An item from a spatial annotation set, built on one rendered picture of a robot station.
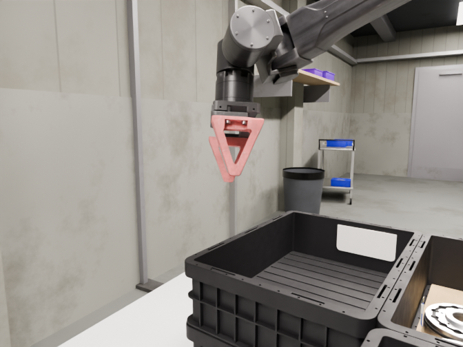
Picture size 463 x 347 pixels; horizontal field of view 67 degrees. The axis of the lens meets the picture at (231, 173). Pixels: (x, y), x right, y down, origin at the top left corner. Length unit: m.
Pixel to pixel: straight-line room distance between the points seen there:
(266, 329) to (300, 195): 3.34
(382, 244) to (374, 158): 7.22
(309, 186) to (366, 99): 4.49
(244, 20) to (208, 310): 0.43
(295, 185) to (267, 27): 3.40
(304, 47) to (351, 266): 0.52
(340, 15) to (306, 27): 0.05
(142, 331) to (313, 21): 0.69
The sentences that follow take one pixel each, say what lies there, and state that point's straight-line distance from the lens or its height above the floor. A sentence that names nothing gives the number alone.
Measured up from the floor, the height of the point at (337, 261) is 0.83.
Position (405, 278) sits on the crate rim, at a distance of 0.58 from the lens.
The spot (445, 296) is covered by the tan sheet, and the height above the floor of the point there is 0.83.
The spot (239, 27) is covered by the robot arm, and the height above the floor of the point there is 1.27.
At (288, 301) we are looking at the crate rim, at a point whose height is 0.92.
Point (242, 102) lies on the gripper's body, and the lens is 0.47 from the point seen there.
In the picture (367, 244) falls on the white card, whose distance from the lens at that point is 0.83.
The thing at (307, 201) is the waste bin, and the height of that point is 0.28.
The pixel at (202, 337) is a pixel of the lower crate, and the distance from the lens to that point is 0.61.
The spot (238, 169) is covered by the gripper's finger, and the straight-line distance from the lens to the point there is 0.45.
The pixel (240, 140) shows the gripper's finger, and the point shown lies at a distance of 0.57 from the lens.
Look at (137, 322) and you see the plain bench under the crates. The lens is 0.89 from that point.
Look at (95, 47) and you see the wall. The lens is 2.27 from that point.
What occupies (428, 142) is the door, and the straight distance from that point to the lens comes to 7.87.
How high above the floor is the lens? 1.16
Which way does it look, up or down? 9 degrees down
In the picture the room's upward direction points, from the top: straight up
